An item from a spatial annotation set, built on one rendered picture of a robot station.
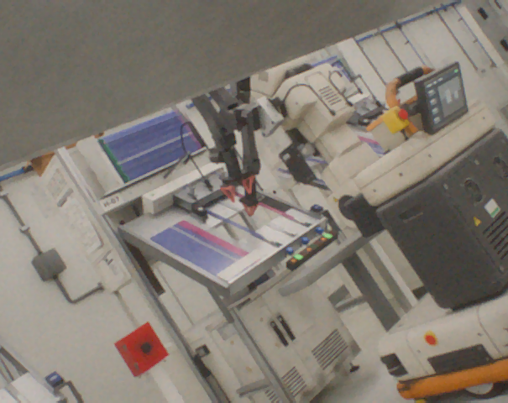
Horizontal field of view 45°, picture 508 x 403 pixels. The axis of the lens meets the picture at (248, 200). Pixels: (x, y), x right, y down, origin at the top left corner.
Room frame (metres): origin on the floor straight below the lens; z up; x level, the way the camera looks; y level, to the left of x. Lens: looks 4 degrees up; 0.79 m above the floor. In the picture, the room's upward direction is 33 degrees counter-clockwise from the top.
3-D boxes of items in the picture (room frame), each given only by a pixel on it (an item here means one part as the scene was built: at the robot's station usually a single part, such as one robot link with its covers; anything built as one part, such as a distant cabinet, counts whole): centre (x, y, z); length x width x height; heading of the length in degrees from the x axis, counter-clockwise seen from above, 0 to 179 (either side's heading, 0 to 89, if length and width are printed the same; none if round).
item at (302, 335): (3.21, 0.41, 0.31); 0.70 x 0.65 x 0.62; 130
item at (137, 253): (3.04, 0.61, 1.03); 0.06 x 0.01 x 0.35; 130
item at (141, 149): (3.15, 0.28, 1.52); 0.51 x 0.13 x 0.27; 130
